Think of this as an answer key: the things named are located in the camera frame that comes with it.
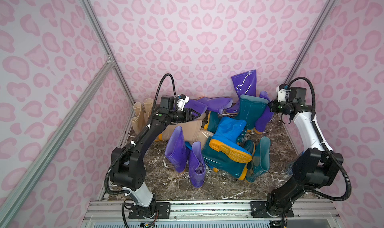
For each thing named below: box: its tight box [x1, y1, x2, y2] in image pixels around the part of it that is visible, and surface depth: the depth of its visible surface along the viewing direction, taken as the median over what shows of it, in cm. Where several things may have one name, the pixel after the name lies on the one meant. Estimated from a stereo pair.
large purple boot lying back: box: [196, 97, 233, 115], surface depth 103 cm
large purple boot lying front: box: [184, 99, 208, 116], surface depth 103 cm
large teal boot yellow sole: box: [201, 136, 253, 181], surface depth 82 cm
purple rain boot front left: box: [165, 126, 190, 173], surface depth 73 cm
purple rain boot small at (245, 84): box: [226, 69, 257, 115], surface depth 106 cm
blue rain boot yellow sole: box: [209, 117, 253, 164], surface depth 83 cm
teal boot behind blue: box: [204, 110, 220, 134], surface depth 102 cm
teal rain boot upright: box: [238, 95, 269, 132], surface depth 90 cm
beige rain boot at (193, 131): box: [155, 114, 214, 148], surface depth 90 cm
